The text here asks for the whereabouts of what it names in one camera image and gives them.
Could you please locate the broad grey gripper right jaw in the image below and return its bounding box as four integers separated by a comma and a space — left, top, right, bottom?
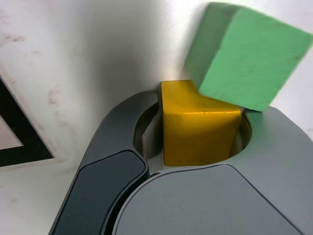
107, 105, 313, 235

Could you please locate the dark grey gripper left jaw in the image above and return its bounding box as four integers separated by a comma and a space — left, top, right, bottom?
48, 91, 161, 235

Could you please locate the yellow cube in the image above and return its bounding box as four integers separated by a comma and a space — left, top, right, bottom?
160, 80, 242, 167

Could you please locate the green cube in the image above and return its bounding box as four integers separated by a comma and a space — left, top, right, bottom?
183, 1, 313, 113

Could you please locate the black tape square outline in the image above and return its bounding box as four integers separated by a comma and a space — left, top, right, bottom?
0, 77, 55, 168

